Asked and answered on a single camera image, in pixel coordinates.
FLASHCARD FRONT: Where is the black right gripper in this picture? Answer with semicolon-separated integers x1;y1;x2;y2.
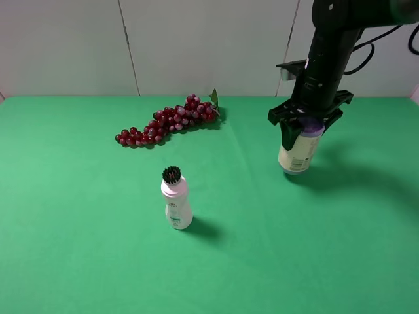
268;60;354;151

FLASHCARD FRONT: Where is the cream roll with purple top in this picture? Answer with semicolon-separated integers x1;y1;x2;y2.
278;117;324;175

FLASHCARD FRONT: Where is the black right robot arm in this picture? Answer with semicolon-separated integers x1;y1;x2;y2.
268;1;418;150

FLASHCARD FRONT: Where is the red artificial grape bunch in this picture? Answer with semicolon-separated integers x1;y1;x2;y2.
115;89;221;148

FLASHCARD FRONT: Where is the white bottle with brush cap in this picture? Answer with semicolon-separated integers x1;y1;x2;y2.
160;166;193;230

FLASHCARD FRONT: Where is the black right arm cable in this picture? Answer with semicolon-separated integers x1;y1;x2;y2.
343;24;419;76

